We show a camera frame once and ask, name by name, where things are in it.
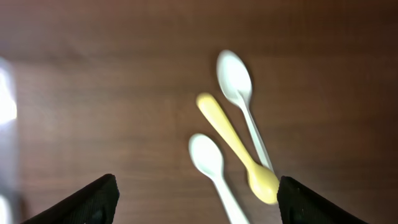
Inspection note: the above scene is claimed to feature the yellow plastic spoon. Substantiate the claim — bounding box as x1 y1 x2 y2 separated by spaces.
196 93 279 205

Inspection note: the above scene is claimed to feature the clear right plastic container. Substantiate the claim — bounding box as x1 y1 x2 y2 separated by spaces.
1 58 19 223

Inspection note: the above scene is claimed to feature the white spoon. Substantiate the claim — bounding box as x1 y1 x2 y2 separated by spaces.
216 50 274 171
188 133 249 224

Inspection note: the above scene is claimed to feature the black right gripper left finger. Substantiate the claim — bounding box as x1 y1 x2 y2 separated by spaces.
22 174 119 224

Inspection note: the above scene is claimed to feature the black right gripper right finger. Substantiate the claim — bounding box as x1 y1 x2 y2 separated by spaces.
277 176 367 224

